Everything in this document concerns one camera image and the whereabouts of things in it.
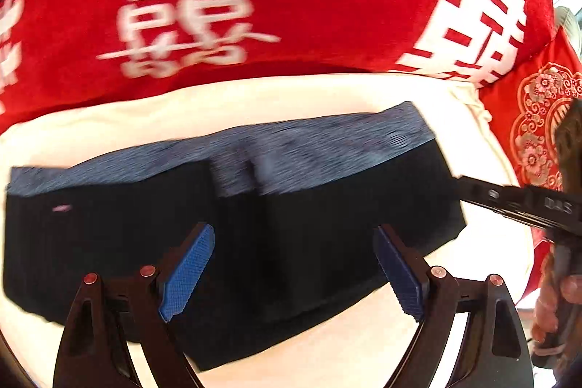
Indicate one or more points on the person's right hand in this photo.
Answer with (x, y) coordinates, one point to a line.
(543, 310)

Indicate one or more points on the black pants grey floral trim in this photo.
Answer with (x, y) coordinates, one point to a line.
(295, 242)

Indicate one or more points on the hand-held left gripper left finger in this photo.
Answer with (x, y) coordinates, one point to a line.
(186, 274)

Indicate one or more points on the red cushion floral print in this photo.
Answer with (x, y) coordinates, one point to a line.
(523, 106)

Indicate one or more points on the red printed blanket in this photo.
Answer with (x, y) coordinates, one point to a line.
(341, 6)

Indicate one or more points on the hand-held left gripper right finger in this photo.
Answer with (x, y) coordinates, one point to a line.
(400, 274)

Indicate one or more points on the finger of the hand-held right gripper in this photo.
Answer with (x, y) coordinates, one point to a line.
(482, 192)

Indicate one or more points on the white bed sheet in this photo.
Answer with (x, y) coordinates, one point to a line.
(273, 101)

